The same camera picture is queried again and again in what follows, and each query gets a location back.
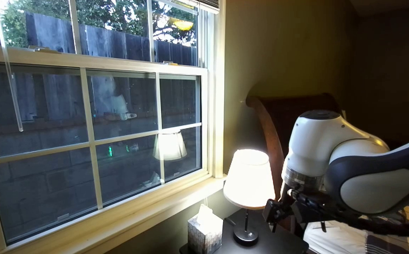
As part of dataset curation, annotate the window blind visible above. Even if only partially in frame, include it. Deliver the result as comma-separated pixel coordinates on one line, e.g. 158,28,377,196
180,0,221,12

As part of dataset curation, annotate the white framed window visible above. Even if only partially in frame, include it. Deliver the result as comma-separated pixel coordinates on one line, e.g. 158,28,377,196
0,0,227,254

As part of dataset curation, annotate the white pillow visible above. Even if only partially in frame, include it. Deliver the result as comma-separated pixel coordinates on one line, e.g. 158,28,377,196
303,220,368,254

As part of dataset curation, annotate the table lamp white shade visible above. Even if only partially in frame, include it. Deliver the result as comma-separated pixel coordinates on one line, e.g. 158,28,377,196
223,149,276,247

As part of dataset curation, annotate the dark wooden headboard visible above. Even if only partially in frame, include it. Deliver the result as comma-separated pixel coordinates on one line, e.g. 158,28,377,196
245,93,343,233

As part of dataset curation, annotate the patchwork quilt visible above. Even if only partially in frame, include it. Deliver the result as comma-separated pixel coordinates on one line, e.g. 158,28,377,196
365,193,409,254

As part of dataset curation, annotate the patterned tissue box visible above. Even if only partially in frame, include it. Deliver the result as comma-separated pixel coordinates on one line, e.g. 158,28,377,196
187,204,224,254

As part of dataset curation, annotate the clear blind wand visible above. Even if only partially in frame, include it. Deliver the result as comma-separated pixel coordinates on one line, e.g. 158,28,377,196
0,0,24,132

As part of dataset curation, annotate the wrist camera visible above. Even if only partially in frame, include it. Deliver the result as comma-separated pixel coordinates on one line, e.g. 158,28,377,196
262,199,287,224

